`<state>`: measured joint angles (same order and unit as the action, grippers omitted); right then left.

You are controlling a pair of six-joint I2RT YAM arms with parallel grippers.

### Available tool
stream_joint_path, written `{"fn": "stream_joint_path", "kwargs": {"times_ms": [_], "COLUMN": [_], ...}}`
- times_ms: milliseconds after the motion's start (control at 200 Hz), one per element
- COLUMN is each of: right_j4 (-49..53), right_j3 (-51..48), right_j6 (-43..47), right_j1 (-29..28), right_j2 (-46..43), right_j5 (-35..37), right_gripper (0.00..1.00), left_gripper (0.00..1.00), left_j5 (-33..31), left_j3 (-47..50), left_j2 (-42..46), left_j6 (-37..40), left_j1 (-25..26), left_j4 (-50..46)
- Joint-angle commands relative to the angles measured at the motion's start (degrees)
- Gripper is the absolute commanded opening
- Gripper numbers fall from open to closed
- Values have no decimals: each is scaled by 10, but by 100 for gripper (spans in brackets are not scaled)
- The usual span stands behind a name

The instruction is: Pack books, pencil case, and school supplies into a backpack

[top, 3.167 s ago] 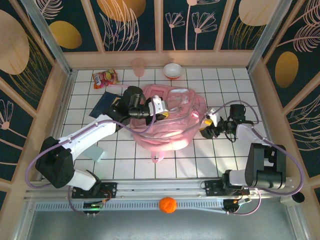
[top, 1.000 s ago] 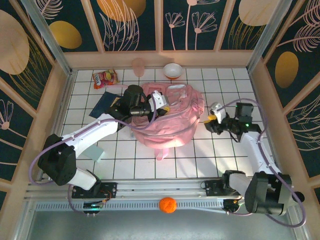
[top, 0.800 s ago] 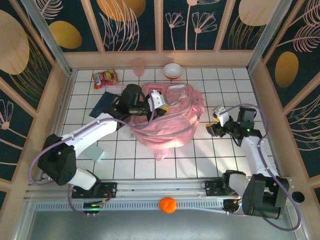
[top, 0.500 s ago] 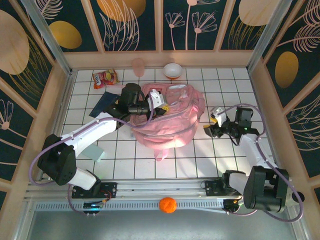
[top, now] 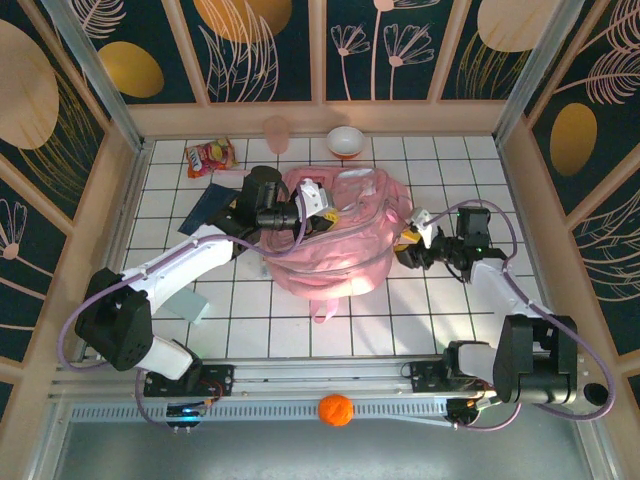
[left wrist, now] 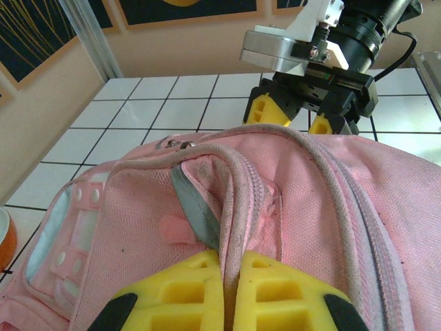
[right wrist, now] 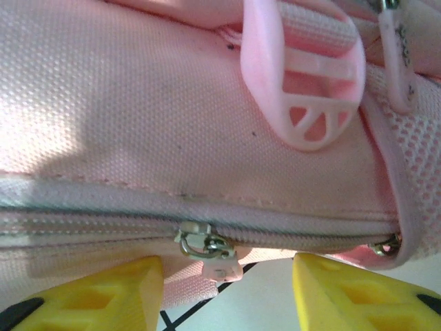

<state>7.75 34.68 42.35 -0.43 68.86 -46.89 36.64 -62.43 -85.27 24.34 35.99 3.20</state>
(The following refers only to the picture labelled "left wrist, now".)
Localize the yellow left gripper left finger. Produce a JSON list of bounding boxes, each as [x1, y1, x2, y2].
[[88, 250, 225, 331]]

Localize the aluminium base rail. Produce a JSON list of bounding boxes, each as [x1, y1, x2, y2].
[[409, 50, 441, 122]]

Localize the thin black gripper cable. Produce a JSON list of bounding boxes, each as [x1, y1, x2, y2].
[[373, 26, 419, 82]]

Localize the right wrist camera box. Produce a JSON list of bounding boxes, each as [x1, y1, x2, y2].
[[239, 0, 347, 77]]

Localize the aluminium frame post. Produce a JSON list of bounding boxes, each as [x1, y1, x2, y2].
[[57, 0, 123, 83]]

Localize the orange bowl white inside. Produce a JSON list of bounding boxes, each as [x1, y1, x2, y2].
[[0, 205, 18, 273]]

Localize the pink backpack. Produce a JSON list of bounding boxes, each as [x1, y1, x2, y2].
[[0, 124, 441, 331]]

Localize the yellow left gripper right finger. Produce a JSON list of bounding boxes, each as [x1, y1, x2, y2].
[[223, 250, 370, 331]]

